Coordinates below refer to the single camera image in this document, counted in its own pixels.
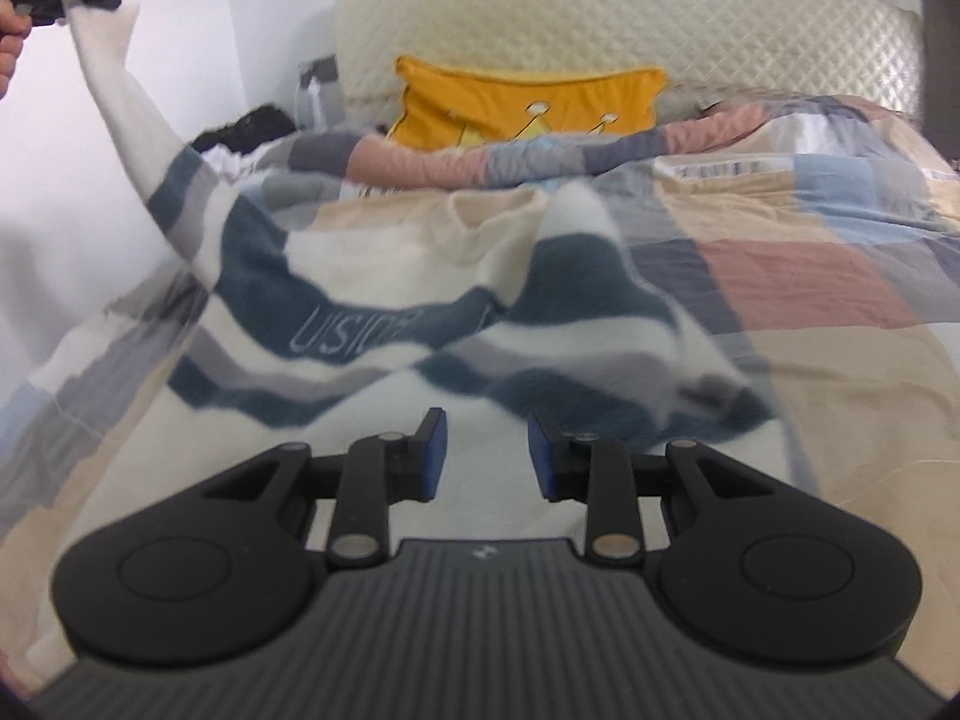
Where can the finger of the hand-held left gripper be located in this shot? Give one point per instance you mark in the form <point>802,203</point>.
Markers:
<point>97,0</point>

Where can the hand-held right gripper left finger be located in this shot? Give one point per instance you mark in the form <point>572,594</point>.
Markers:
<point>436,457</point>

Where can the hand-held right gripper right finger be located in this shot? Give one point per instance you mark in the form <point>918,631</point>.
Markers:
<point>541,457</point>

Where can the striped fleece blanket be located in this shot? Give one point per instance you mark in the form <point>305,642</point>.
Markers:
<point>360,300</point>

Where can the black clothes pile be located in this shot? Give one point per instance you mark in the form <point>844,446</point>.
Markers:
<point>247,127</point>

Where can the person's left hand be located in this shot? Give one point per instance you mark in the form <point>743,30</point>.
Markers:
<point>9,45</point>

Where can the grey and white object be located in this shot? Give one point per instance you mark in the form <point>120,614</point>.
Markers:
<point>319,90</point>

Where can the patchwork quilt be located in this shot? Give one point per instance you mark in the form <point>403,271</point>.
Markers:
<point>825,390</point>

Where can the yellow crown print pillow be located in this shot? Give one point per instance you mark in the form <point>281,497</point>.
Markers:
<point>480,105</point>

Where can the cream quilted headboard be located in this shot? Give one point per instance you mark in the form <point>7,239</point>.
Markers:
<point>600,22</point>

